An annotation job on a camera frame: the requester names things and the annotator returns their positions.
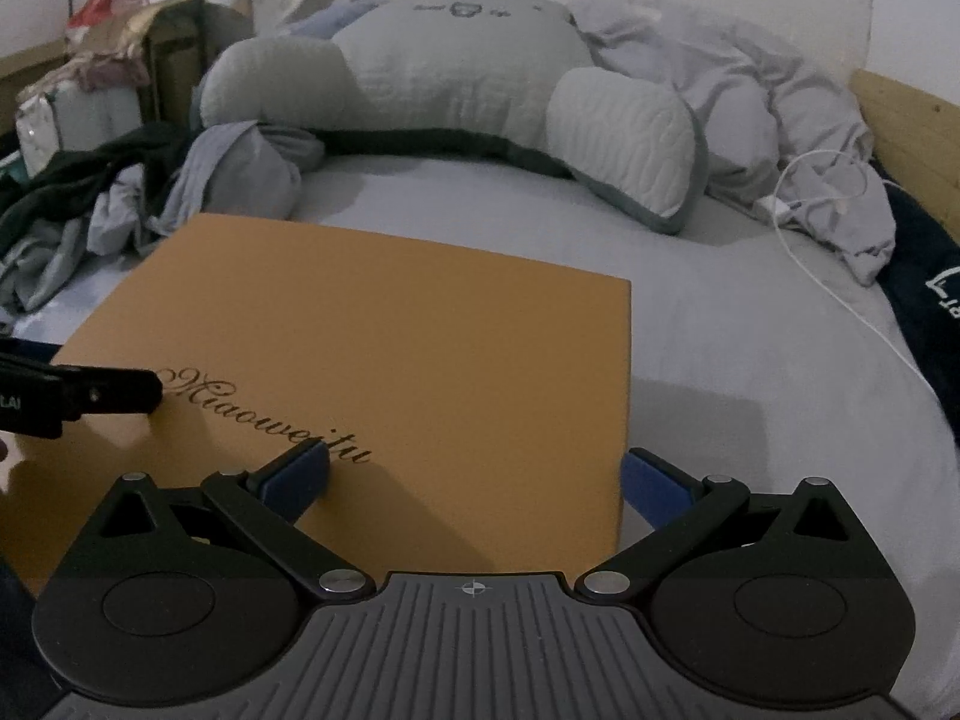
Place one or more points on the grey crumpled garment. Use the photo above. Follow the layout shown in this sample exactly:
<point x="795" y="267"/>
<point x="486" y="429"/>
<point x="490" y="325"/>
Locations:
<point x="246" y="169"/>

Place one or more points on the black printed cushion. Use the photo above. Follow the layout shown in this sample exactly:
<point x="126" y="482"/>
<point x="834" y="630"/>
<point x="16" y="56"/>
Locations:
<point x="921" y="284"/>

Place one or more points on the grey green backrest pillow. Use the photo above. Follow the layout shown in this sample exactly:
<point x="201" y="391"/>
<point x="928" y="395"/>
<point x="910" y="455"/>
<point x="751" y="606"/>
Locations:
<point x="509" y="80"/>

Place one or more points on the wooden bed headboard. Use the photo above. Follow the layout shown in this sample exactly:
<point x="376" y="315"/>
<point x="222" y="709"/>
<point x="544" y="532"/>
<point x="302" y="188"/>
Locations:
<point x="917" y="139"/>

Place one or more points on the brown cardboard box pile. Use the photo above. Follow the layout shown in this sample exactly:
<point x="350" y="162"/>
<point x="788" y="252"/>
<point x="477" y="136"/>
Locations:
<point x="32" y="71"/>

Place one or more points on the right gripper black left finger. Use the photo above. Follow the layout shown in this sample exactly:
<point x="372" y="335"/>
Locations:
<point x="170" y="595"/>

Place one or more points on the orange box lid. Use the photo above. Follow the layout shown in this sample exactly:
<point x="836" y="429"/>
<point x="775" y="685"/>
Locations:
<point x="475" y="405"/>

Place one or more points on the red white plastic bag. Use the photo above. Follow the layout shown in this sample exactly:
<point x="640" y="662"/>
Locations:
<point x="96" y="11"/>

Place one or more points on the black garment pile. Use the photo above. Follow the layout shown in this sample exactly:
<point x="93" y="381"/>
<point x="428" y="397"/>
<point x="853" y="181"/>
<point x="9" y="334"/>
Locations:
<point x="70" y="184"/>

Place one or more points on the light blue blanket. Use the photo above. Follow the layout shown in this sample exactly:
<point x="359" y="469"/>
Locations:
<point x="325" y="23"/>

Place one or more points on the black clothes rack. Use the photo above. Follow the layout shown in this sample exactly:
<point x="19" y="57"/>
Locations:
<point x="158" y="49"/>

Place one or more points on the silver foil bag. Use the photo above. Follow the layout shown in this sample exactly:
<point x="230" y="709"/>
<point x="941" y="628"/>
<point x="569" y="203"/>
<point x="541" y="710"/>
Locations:
<point x="68" y="118"/>

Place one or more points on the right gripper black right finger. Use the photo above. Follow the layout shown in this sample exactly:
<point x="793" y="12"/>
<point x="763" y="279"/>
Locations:
<point x="754" y="599"/>

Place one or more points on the grey crumpled duvet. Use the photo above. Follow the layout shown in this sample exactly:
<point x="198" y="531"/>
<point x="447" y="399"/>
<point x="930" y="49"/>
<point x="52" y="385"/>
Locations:
<point x="787" y="142"/>

